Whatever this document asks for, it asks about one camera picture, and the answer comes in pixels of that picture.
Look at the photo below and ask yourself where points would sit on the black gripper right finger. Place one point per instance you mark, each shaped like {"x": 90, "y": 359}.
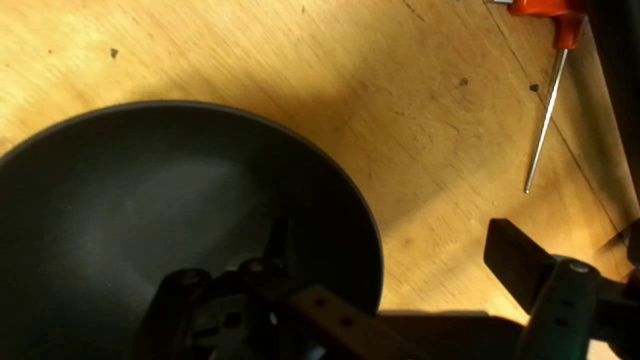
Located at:
{"x": 567, "y": 306}

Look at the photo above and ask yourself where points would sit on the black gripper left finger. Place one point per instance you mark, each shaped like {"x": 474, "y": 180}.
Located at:
{"x": 266, "y": 313}

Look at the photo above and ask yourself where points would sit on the black bowl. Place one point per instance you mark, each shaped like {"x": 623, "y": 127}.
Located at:
{"x": 133, "y": 213}

